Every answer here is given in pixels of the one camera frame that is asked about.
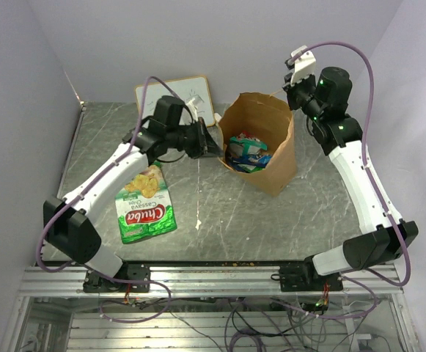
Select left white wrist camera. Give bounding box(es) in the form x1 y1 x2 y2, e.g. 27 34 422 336
186 95 205 120

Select aluminium rail frame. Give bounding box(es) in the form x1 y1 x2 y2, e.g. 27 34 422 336
4 261 420 351

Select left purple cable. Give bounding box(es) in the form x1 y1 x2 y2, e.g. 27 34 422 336
36 76 195 273

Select small whiteboard yellow frame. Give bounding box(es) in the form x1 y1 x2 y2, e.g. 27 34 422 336
142 76 215 127

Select white eraser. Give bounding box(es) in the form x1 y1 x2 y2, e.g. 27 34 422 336
213 113 223 127

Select green Chuba cassava chips bag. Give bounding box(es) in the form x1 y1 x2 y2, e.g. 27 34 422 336
115 161 177 244

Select green snack packet in bag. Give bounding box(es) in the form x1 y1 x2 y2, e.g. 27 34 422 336
232 164 265 174

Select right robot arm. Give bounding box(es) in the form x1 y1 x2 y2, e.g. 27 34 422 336
283 65 419 290

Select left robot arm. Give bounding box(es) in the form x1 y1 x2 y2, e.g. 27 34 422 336
42 95 223 291

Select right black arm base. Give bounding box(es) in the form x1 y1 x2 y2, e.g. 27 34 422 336
271 263 343 293

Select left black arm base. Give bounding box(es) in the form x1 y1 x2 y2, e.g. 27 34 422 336
83 263 150 293

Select loose wires under table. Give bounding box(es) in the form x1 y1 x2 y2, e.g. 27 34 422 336
98 285 389 352

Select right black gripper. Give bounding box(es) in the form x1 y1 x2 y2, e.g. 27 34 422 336
283 68 325 122

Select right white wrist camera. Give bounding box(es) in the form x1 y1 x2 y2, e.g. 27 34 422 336
284 45 316 87

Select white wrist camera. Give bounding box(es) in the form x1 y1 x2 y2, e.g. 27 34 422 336
186 95 205 120
284 45 316 87

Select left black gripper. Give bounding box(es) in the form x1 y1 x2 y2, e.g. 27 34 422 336
168 118 226 161

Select brown paper bag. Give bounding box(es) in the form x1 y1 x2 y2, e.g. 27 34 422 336
218 92 297 197

